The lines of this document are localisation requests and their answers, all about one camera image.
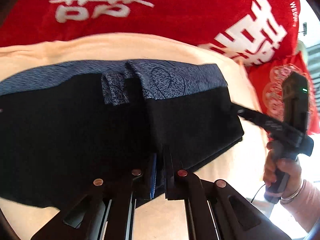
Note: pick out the black pants with patterned waistband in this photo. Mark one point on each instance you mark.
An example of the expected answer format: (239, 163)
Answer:
(67, 124)

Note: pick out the person's right hand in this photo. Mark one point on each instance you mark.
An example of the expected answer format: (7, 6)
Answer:
(282, 176)

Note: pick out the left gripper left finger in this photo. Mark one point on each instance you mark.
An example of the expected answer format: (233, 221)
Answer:
(110, 207)

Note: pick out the red blanket with white characters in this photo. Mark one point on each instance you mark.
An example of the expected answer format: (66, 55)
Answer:
(263, 34)

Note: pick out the cream peach cloth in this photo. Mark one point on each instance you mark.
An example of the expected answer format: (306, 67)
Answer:
(242, 166)

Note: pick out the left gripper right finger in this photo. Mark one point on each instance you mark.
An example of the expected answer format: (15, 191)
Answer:
(215, 210)

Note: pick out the pink sleeved right forearm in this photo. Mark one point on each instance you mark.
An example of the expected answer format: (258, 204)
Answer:
(304, 205)

